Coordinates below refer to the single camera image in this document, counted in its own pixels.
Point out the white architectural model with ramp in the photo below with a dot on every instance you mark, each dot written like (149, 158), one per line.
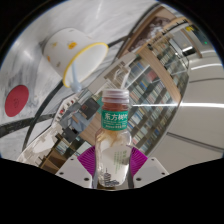
(121, 71)

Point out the clear bottle with green label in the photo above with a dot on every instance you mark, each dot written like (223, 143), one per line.
(114, 143)

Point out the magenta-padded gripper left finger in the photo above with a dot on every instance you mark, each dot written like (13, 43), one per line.
(86, 160)

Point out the tall bookshelf full of books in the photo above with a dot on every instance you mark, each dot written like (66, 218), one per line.
(150, 100)

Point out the white cup with yellow rim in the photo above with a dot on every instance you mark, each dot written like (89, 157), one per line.
(66, 46)

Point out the flat round red coaster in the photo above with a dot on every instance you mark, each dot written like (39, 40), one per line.
(16, 100)

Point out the large white terraced architectural model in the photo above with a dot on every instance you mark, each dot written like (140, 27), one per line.
(36, 150)

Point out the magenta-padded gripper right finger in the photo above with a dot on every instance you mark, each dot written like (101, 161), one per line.
(138, 160)

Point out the light blue spoon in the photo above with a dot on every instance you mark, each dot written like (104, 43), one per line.
(75, 81)

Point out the dark grey building model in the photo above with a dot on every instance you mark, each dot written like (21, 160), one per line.
(76, 116)

